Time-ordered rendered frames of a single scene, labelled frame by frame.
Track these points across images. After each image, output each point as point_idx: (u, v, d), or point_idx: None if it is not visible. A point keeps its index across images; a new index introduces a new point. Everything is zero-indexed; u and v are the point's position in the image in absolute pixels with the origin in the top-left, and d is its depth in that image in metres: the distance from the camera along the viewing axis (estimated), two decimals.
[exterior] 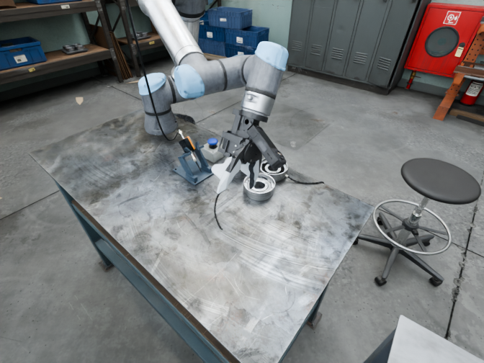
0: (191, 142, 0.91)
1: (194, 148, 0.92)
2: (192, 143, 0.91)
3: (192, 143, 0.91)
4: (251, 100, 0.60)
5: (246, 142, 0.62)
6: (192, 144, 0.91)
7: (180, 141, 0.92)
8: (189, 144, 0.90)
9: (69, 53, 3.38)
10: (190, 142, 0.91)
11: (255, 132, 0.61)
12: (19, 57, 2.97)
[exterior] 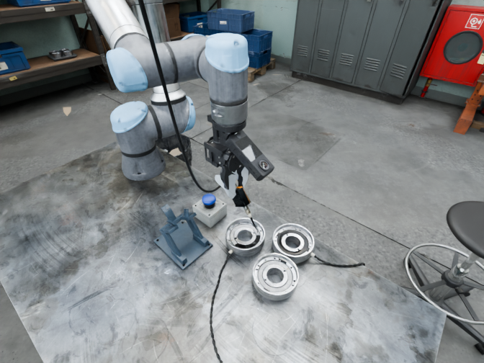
0: (246, 195, 0.66)
1: (249, 202, 0.67)
2: (247, 196, 0.67)
3: (246, 196, 0.67)
4: (217, 113, 0.52)
5: (227, 155, 0.57)
6: (247, 196, 0.67)
7: None
8: (243, 196, 0.66)
9: (55, 60, 3.11)
10: (244, 194, 0.66)
11: (232, 145, 0.55)
12: None
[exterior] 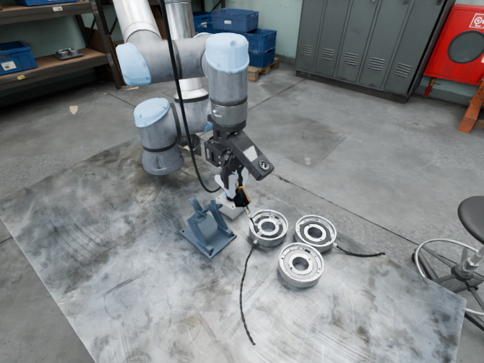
0: (246, 195, 0.67)
1: (249, 202, 0.67)
2: (247, 196, 0.67)
3: (246, 196, 0.67)
4: (217, 113, 0.52)
5: (227, 155, 0.57)
6: (247, 196, 0.67)
7: None
8: (243, 196, 0.66)
9: (62, 59, 3.13)
10: (244, 194, 0.66)
11: (232, 145, 0.55)
12: (6, 64, 2.72)
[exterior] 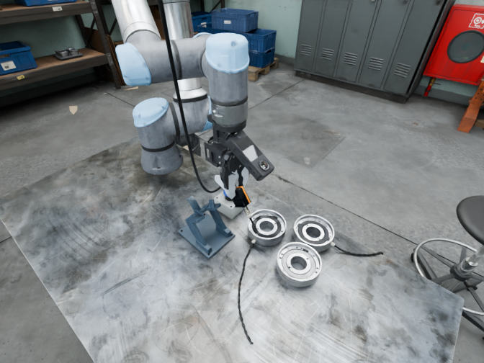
0: (246, 195, 0.67)
1: (250, 202, 0.67)
2: (248, 196, 0.67)
3: (247, 196, 0.67)
4: (217, 113, 0.52)
5: (227, 155, 0.57)
6: (247, 196, 0.67)
7: None
8: (243, 197, 0.66)
9: (62, 59, 3.14)
10: (245, 194, 0.66)
11: (232, 145, 0.55)
12: (6, 64, 2.72)
